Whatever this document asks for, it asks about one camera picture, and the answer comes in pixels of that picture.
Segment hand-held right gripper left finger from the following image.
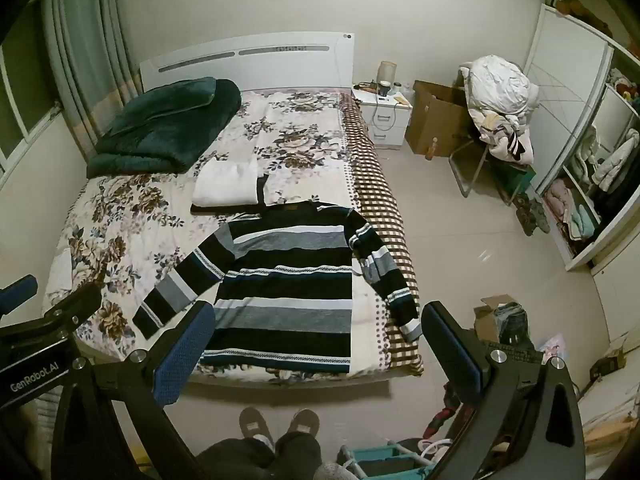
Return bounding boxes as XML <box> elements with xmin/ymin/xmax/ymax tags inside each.
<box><xmin>50</xmin><ymin>301</ymin><xmax>217</xmax><ymax>480</ymax></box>

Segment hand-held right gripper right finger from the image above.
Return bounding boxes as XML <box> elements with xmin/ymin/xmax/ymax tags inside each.
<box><xmin>421</xmin><ymin>301</ymin><xmax>586</xmax><ymax>480</ymax></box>

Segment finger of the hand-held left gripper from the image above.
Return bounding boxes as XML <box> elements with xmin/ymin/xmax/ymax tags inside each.
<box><xmin>42</xmin><ymin>284</ymin><xmax>103</xmax><ymax>333</ymax></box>
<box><xmin>0</xmin><ymin>274</ymin><xmax>40</xmax><ymax>313</ymax></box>

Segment striped knit sweater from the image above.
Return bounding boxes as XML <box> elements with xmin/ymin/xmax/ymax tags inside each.
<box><xmin>132</xmin><ymin>201</ymin><xmax>421</xmax><ymax>375</ymax></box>

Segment pile of clothes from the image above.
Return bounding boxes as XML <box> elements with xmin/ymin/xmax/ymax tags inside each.
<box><xmin>475</xmin><ymin>110</ymin><xmax>537</xmax><ymax>165</ymax></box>

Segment small open cardboard box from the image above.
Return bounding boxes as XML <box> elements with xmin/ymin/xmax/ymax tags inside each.
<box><xmin>472</xmin><ymin>294</ymin><xmax>521</xmax><ymax>343</ymax></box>

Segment red and black cloth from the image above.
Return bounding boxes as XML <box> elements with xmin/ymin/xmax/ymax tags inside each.
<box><xmin>422</xmin><ymin>382</ymin><xmax>476</xmax><ymax>439</ymax></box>

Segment black keyboard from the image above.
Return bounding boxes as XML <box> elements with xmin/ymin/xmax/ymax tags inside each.
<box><xmin>482</xmin><ymin>340</ymin><xmax>544</xmax><ymax>367</ymax></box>

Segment dark bag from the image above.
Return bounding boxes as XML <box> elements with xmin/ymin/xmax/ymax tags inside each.
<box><xmin>492</xmin><ymin>302</ymin><xmax>531</xmax><ymax>347</ymax></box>

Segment person's left shoe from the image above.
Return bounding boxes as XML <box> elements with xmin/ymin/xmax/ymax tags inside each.
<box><xmin>239</xmin><ymin>407</ymin><xmax>276</xmax><ymax>453</ymax></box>

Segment person's shoe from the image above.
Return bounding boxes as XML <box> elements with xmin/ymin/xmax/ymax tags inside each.
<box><xmin>287</xmin><ymin>408</ymin><xmax>321</xmax><ymax>441</ymax></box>
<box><xmin>239</xmin><ymin>407</ymin><xmax>276</xmax><ymax>453</ymax></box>

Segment person's left leg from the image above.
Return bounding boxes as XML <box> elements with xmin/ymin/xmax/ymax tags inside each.
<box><xmin>195</xmin><ymin>437</ymin><xmax>277</xmax><ymax>480</ymax></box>

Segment person's leg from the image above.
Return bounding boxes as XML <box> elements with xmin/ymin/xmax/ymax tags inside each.
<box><xmin>195</xmin><ymin>437</ymin><xmax>277</xmax><ymax>480</ymax></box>
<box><xmin>272</xmin><ymin>431</ymin><xmax>324</xmax><ymax>480</ymax></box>

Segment teal storage rack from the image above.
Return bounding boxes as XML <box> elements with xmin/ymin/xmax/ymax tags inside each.
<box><xmin>340</xmin><ymin>439</ymin><xmax>451</xmax><ymax>480</ymax></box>

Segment person's right shoe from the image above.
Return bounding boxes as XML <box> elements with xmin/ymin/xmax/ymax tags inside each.
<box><xmin>287</xmin><ymin>408</ymin><xmax>321</xmax><ymax>441</ymax></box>

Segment person's right leg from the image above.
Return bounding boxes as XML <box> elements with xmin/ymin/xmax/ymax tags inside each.
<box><xmin>272</xmin><ymin>431</ymin><xmax>324</xmax><ymax>480</ymax></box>

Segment green slippers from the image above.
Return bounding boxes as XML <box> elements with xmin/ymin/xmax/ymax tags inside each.
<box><xmin>515</xmin><ymin>195</ymin><xmax>552</xmax><ymax>236</ymax></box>

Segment brown checked bed sheet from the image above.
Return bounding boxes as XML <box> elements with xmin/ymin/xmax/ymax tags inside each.
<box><xmin>340</xmin><ymin>95</ymin><xmax>426</xmax><ymax>377</ymax></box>

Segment folded white garment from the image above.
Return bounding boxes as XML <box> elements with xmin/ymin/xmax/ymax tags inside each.
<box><xmin>191</xmin><ymin>156</ymin><xmax>269</xmax><ymax>209</ymax></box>

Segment metal folding chair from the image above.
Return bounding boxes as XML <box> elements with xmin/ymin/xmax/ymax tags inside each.
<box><xmin>448</xmin><ymin>135</ymin><xmax>537</xmax><ymax>206</ymax></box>

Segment window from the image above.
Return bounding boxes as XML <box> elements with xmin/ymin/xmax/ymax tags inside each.
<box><xmin>0</xmin><ymin>0</ymin><xmax>66</xmax><ymax>173</ymax></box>

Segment dark green folded blanket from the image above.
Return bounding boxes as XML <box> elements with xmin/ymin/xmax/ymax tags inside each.
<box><xmin>86</xmin><ymin>77</ymin><xmax>242</xmax><ymax>179</ymax></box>

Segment large cardboard box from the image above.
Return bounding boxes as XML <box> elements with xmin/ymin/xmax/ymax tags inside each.
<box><xmin>404</xmin><ymin>80</ymin><xmax>474</xmax><ymax>157</ymax></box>

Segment white nightstand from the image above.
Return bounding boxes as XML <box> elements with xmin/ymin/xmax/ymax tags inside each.
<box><xmin>351</xmin><ymin>85</ymin><xmax>414</xmax><ymax>150</ymax></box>

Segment pale green curtain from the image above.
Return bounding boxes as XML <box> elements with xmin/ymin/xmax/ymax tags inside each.
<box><xmin>42</xmin><ymin>0</ymin><xmax>143</xmax><ymax>147</ymax></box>

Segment white bundled duvet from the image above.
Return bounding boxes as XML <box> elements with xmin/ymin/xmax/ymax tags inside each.
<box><xmin>461</xmin><ymin>55</ymin><xmax>541</xmax><ymax>117</ymax></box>

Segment white wardrobe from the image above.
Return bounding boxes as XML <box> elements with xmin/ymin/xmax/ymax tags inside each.
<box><xmin>520</xmin><ymin>2</ymin><xmax>640</xmax><ymax>273</ymax></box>

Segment white air conditioner unit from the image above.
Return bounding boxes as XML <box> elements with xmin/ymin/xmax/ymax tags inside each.
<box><xmin>139</xmin><ymin>31</ymin><xmax>355</xmax><ymax>93</ymax></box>

